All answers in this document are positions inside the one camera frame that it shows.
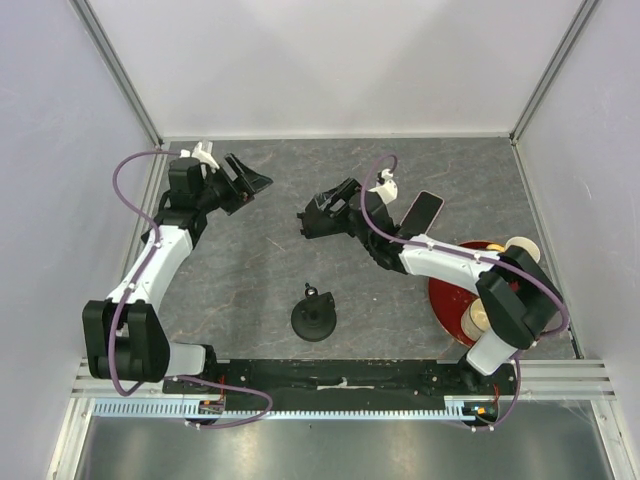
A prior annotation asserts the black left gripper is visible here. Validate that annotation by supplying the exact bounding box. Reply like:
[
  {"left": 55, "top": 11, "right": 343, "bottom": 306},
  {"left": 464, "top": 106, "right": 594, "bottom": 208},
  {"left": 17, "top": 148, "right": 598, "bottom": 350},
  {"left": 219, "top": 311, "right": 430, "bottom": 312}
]
[{"left": 195, "top": 153, "right": 272, "bottom": 216}]

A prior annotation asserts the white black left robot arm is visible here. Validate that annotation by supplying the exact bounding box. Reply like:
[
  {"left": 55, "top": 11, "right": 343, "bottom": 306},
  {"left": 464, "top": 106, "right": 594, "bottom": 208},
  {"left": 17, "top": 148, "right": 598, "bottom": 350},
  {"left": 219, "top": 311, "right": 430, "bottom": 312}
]
[{"left": 82, "top": 149, "right": 273, "bottom": 397}]

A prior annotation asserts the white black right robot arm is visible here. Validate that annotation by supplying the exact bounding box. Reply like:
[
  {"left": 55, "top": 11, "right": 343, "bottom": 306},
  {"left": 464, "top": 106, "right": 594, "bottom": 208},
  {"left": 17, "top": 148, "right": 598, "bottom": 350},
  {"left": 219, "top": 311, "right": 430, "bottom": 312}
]
[{"left": 296, "top": 177, "right": 563, "bottom": 394}]

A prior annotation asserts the black phone pink case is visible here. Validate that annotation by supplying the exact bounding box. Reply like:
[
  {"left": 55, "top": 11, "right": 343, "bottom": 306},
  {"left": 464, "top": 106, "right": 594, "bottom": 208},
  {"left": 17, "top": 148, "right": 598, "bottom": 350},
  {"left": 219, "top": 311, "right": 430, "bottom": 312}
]
[{"left": 399, "top": 191, "right": 444, "bottom": 239}]

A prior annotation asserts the red round tray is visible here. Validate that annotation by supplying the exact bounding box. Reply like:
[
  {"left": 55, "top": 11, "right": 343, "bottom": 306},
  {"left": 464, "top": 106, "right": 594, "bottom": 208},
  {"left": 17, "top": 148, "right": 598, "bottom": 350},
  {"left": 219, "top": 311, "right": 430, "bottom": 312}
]
[{"left": 427, "top": 239, "right": 506, "bottom": 349}]

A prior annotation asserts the beige paper cup lower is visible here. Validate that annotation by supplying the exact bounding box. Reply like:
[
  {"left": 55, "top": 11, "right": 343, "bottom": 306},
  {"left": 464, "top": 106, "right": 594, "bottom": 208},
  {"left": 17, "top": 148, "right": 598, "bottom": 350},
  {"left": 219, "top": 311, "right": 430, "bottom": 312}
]
[{"left": 460, "top": 298, "right": 490, "bottom": 341}]

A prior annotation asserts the beige paper cup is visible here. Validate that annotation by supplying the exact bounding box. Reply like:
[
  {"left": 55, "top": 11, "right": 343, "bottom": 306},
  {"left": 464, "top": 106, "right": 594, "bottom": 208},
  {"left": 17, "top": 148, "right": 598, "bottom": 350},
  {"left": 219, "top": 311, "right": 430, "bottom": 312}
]
[
  {"left": 505, "top": 236, "right": 541, "bottom": 263},
  {"left": 460, "top": 298, "right": 490, "bottom": 341}
]

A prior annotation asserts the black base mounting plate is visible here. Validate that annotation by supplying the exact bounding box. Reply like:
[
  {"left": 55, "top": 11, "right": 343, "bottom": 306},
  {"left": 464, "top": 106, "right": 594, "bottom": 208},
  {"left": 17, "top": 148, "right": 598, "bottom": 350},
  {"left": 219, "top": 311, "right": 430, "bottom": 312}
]
[{"left": 162, "top": 357, "right": 517, "bottom": 414}]

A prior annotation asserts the beige paper cup upper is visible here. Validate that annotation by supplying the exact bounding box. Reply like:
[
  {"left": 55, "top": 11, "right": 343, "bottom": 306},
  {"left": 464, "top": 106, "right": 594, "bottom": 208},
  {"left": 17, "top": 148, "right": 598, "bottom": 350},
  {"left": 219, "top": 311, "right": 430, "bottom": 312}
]
[{"left": 505, "top": 236, "right": 541, "bottom": 263}]

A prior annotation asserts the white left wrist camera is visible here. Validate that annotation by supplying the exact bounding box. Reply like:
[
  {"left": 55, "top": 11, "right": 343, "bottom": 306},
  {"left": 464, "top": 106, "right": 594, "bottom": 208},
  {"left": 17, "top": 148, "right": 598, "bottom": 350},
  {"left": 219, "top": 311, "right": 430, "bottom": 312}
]
[{"left": 180, "top": 140, "right": 220, "bottom": 172}]

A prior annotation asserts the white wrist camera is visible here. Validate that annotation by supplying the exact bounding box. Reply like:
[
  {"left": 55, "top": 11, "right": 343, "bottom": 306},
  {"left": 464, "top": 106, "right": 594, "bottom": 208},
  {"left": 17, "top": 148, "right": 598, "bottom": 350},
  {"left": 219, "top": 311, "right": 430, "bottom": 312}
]
[
  {"left": 368, "top": 169, "right": 398, "bottom": 205},
  {"left": 180, "top": 140, "right": 220, "bottom": 172}
]

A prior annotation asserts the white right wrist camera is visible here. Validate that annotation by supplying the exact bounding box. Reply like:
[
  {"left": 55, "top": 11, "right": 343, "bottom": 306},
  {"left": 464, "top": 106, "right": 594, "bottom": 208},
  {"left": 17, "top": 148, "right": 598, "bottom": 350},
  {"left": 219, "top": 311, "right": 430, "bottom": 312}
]
[{"left": 368, "top": 169, "right": 398, "bottom": 205}]

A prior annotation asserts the black round base mount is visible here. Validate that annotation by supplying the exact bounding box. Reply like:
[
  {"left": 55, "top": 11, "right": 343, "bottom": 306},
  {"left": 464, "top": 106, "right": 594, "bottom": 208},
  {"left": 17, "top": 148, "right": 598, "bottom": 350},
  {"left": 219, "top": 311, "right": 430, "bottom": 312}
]
[{"left": 291, "top": 283, "right": 337, "bottom": 342}]

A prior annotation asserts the left aluminium frame post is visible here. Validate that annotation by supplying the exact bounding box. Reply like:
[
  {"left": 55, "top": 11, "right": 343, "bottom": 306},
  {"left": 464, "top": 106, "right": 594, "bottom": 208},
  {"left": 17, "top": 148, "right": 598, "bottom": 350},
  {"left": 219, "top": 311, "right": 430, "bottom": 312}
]
[{"left": 69, "top": 0, "right": 164, "bottom": 146}]

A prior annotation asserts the aluminium frame post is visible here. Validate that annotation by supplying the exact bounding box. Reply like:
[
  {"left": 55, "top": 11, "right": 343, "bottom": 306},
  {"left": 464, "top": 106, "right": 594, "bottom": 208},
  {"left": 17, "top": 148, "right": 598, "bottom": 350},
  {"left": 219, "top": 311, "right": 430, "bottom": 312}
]
[
  {"left": 509, "top": 0, "right": 601, "bottom": 147},
  {"left": 69, "top": 0, "right": 164, "bottom": 146}
]

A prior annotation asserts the grey slotted cable duct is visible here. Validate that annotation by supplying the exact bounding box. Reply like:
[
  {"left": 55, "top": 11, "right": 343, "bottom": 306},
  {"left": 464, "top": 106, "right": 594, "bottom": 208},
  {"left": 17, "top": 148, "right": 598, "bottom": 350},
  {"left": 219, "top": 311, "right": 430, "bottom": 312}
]
[{"left": 92, "top": 398, "right": 497, "bottom": 421}]

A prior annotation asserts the right aluminium frame post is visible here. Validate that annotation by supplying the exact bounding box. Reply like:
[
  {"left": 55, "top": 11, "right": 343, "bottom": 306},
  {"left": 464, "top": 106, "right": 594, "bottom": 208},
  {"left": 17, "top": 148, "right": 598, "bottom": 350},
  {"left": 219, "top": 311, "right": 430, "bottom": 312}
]
[{"left": 509, "top": 0, "right": 601, "bottom": 147}]

